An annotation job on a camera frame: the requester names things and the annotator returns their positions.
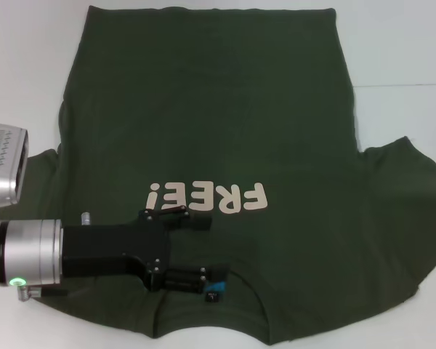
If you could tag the dark green printed t-shirt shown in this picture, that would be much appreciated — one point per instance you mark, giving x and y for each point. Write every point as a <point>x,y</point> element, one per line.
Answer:
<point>218,127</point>

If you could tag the small silver left plug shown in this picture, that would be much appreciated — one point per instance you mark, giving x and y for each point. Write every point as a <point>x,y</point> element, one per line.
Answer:
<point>85,219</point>

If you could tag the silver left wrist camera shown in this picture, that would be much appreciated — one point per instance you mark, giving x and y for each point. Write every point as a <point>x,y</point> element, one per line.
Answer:
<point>3,171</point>

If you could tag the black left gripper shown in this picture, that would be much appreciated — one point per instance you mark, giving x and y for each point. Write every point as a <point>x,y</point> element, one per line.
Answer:
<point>109,251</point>

